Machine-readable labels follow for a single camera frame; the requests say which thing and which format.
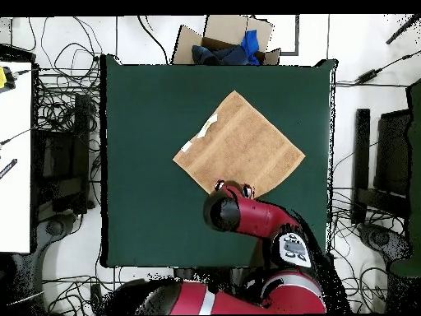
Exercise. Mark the tan terry towel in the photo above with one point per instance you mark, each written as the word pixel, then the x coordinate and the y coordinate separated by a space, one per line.
pixel 240 144

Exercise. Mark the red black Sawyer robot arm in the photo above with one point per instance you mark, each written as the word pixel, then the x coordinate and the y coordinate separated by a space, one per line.
pixel 256 217

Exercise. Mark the dark green table cloth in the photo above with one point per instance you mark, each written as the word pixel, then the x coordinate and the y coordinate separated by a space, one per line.
pixel 148 197

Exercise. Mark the black upright bar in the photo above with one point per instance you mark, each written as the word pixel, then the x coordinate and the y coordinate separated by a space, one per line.
pixel 361 148

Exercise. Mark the navy blue garment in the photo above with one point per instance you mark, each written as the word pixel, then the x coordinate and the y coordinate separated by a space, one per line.
pixel 213 54

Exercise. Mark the bright blue cloth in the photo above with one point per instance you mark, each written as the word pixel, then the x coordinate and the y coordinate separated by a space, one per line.
pixel 250 42

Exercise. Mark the brown cardboard box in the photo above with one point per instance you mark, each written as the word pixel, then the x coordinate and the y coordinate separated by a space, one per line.
pixel 223 29

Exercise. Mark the black box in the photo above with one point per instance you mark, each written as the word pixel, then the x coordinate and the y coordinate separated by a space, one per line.
pixel 393 154

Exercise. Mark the black power strip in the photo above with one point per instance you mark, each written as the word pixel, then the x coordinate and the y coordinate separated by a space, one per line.
pixel 96 296

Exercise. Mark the black equipment stand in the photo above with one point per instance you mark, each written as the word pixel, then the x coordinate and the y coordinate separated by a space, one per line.
pixel 62 154

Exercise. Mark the white side table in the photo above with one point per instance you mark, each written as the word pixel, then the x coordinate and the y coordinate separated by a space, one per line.
pixel 14 164

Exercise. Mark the black label bar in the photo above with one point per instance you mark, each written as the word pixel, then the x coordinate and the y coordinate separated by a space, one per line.
pixel 8 169

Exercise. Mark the black tripod leg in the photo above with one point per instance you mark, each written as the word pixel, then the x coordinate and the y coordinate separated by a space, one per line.
pixel 403 29

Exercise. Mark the yellow black tool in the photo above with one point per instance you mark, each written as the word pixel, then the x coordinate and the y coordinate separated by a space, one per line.
pixel 2 77

